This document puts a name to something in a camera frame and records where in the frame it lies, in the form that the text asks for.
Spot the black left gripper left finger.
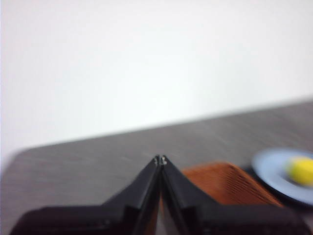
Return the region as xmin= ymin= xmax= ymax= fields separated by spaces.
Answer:
xmin=9 ymin=154 xmax=161 ymax=235

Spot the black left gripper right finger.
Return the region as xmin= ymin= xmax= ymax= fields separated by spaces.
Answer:
xmin=160 ymin=154 xmax=311 ymax=235

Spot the light blue plate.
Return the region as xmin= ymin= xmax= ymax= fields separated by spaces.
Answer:
xmin=251 ymin=148 xmax=313 ymax=205

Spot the yellow lemon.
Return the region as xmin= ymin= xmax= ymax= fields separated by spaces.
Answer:
xmin=285 ymin=156 xmax=313 ymax=186

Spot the brown wicker basket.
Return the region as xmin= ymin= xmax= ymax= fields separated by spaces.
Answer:
xmin=148 ymin=161 xmax=286 ymax=235

